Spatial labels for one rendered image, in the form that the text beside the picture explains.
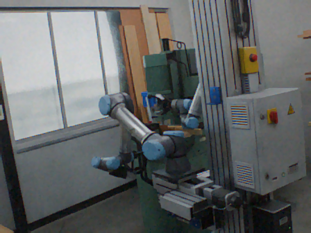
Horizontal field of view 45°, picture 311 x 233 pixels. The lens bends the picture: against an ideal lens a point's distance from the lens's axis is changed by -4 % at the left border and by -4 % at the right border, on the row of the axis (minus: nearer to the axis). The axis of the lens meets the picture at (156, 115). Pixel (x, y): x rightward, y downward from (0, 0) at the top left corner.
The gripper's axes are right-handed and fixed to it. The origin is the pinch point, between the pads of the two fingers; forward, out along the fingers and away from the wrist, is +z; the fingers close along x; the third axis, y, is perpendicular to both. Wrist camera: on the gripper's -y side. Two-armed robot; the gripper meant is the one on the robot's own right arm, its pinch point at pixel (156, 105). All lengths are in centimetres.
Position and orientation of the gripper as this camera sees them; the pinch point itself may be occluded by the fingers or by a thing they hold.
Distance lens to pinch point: 277.2
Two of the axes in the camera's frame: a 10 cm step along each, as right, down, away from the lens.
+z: -6.9, -0.2, 7.3
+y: -7.3, -0.3, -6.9
